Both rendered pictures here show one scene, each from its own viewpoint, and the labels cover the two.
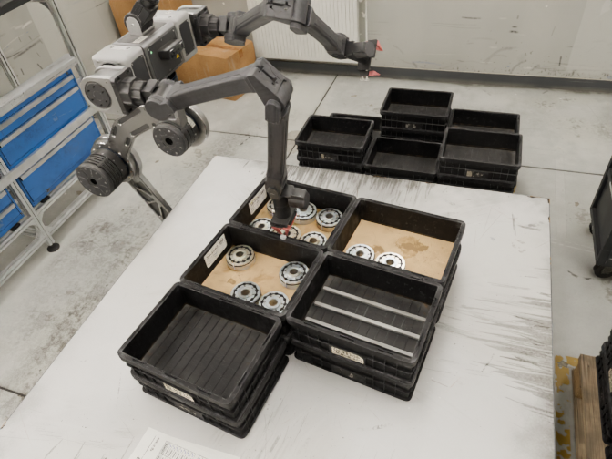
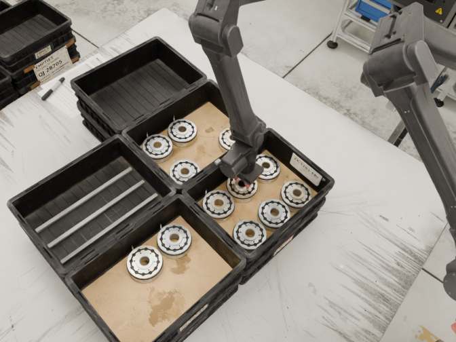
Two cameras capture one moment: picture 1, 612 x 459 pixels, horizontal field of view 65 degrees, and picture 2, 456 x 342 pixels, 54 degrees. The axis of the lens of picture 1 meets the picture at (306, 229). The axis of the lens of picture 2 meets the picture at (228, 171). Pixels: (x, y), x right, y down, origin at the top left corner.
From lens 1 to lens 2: 1.53 m
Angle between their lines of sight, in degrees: 59
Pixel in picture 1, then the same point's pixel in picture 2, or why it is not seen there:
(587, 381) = not seen: outside the picture
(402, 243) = (174, 299)
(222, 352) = (137, 107)
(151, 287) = (262, 98)
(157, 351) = (165, 72)
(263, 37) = not seen: outside the picture
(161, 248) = (310, 112)
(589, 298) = not seen: outside the picture
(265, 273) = (204, 157)
